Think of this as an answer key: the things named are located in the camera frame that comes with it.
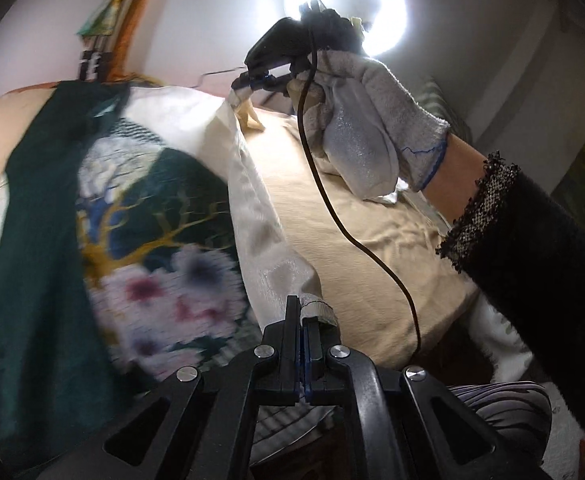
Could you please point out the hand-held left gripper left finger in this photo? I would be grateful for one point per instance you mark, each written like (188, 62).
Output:
(293, 360)

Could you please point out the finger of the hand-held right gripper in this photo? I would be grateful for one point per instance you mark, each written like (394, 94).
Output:
(265, 84)
(272, 66)

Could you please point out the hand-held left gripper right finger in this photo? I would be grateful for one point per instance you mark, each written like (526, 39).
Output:
(315, 360)

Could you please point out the floral printed white garment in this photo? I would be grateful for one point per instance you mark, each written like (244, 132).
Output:
(137, 220)

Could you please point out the person's right forearm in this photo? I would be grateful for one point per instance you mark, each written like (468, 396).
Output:
(522, 260)

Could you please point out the person's right hand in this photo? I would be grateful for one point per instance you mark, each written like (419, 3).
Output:
(362, 110)

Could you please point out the leaf printed white cloth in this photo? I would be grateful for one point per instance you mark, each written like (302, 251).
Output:
(497, 340)

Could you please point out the person's striped trouser leg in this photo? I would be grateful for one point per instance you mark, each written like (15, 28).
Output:
(502, 410)

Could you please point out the colourful wall hanging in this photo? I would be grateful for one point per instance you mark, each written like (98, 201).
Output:
(122, 15)

